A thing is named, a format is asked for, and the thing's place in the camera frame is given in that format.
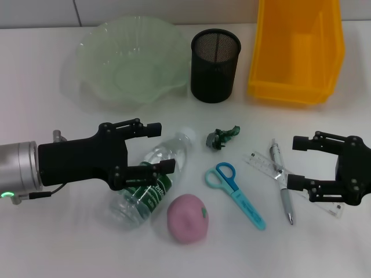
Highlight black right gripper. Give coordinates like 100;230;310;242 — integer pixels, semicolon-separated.
286;130;371;207

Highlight small green toy figure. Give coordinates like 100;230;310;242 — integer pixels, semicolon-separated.
205;125;242;152

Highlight clear plastic ruler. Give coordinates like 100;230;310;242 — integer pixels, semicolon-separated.
245;150;345;220

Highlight yellow plastic bin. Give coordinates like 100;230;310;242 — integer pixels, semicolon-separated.
246;0;346;106

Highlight black mesh pen holder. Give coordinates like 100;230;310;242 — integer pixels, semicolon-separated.
190;28;242;104

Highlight clear green-label water bottle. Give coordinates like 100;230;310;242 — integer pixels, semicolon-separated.
109;127;198;231

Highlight green glass fruit plate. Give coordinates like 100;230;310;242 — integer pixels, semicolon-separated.
75;16;191;107

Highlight left gripper cable with plug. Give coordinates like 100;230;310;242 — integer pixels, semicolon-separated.
16;129;67;201

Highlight silver ballpoint pen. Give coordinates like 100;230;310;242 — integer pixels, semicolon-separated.
270;138;297;226

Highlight blue scissors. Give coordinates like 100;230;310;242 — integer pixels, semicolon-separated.
205;162;267;232

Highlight pink peach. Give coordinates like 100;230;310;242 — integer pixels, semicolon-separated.
166;193;210;246

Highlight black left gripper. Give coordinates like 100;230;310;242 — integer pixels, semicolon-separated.
38;118;177;191

